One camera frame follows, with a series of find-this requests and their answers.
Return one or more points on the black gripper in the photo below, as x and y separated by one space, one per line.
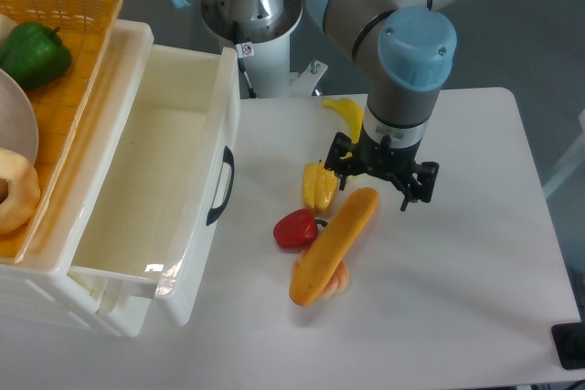
382 160

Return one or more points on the long orange bread loaf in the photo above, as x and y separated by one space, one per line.
316 265

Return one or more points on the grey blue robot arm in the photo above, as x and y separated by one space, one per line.
404 47

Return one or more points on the yellow banana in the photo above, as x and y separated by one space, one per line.
350 112

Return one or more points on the yellow bell pepper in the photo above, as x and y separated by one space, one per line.
319 187

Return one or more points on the red bell pepper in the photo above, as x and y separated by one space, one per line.
298 229

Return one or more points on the white plastic drawer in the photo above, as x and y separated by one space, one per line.
148 227

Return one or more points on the black device at edge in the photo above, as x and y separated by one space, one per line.
569 342

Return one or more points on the yellow woven basket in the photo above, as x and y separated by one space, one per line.
85 29

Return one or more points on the white plastic drawer cabinet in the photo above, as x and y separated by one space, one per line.
44 285

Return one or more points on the green bell pepper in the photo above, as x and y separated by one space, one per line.
34 55

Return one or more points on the beige plate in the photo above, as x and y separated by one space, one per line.
19 130

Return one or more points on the black drawer handle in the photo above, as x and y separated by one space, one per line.
223 188

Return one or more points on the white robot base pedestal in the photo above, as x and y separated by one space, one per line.
260 33

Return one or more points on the ring shaped bread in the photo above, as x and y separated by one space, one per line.
23 191

